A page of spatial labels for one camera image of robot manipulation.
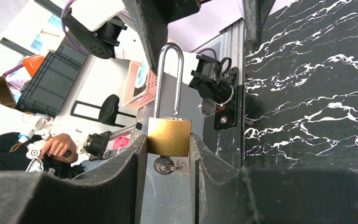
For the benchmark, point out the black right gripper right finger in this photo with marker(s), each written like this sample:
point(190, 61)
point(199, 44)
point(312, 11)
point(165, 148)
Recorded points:
point(222, 194)

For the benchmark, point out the dark grey plastic crate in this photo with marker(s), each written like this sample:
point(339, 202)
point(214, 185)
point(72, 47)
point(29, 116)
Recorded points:
point(51, 84)

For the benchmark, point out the black stool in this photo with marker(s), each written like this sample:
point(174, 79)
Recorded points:
point(108, 111)

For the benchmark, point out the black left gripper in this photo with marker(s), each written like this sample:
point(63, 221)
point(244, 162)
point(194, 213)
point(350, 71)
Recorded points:
point(150, 18)

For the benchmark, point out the medium brass padlock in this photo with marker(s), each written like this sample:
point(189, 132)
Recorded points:
point(169, 136)

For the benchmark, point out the pink plastic basket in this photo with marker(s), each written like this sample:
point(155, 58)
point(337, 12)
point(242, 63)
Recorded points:
point(141, 84)

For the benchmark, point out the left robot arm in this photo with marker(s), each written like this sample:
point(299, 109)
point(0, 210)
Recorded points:
point(102, 40)

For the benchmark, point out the keys of medium padlock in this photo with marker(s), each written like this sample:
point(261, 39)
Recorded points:
point(164, 165)

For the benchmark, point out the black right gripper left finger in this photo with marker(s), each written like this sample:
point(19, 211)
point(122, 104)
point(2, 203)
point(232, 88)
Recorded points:
point(109, 194)

